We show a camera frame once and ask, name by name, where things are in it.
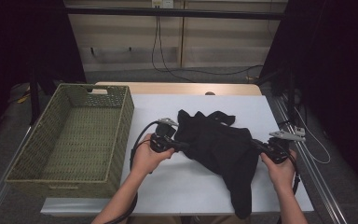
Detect right hand-held gripper cable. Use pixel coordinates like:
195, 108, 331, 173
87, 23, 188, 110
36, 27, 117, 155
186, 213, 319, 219
278, 148, 301, 224

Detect white cable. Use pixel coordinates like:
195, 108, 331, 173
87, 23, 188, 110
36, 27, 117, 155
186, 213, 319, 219
293, 105, 332, 165

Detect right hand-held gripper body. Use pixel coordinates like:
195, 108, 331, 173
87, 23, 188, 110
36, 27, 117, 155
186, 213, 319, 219
262, 129, 306, 165

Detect background desk with black edge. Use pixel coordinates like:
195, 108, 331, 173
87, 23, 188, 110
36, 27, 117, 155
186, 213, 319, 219
64, 7, 289, 21

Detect white power socket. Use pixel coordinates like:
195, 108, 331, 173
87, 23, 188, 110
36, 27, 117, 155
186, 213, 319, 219
151, 0, 174, 9

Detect person's left hand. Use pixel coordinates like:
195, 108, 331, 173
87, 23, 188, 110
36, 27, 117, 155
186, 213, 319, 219
131, 133, 175, 175

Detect white plug adapter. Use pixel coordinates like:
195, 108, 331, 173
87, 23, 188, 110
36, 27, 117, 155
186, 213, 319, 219
294, 125, 307, 138

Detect left hand-held gripper cable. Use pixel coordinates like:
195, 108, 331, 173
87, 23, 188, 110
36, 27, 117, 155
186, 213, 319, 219
103, 120, 160, 224

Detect hand-held gripper cable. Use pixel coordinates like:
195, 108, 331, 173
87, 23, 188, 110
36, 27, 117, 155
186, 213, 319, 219
278, 148, 301, 224
103, 120, 160, 224

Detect green woven basket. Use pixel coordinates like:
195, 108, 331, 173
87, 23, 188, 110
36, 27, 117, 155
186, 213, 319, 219
4, 82, 135, 200

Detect black metal stand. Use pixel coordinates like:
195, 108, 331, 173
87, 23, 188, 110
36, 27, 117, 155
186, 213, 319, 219
28, 69, 42, 126

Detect left black curtain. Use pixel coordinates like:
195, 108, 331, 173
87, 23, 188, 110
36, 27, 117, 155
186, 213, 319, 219
0, 0, 87, 143

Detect black curtain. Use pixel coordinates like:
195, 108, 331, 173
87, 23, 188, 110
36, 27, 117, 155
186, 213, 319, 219
258, 0, 358, 200
0, 0, 87, 143

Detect right black curtain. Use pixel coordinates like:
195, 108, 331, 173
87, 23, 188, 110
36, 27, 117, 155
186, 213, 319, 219
258, 0, 358, 200

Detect black hanging cable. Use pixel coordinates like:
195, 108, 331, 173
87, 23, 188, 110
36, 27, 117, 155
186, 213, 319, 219
158, 15, 264, 83
150, 15, 197, 83

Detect black sleeveless top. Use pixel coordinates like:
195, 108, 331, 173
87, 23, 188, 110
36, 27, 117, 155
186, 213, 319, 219
173, 108, 261, 220

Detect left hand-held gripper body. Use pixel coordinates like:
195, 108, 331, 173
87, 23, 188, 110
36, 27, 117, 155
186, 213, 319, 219
150, 117, 180, 154

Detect person's right hand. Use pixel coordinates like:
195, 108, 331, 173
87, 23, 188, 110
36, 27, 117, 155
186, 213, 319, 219
259, 149, 297, 190

